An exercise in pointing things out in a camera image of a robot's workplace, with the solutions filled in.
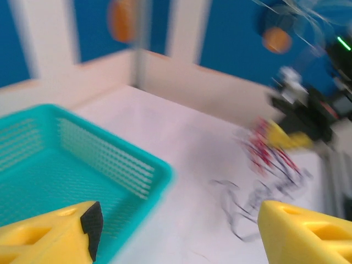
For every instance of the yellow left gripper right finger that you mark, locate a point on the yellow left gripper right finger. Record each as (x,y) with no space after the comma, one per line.
(305,239)

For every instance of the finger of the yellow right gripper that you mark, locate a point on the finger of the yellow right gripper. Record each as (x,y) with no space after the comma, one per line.
(279,134)
(301,140)

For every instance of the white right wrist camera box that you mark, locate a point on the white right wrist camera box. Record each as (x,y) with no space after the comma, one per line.
(290,81)

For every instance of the aluminium frame post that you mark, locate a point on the aluminium frame post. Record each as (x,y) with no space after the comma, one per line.
(139,41)

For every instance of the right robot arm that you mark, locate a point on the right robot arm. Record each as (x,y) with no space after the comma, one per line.
(341,68)

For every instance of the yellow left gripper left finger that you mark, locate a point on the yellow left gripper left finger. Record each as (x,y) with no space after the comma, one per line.
(38,236)

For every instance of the teal plastic basket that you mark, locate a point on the teal plastic basket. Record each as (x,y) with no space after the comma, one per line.
(41,176)

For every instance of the aluminium side rail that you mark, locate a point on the aluminium side rail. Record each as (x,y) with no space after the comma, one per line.
(334,187)

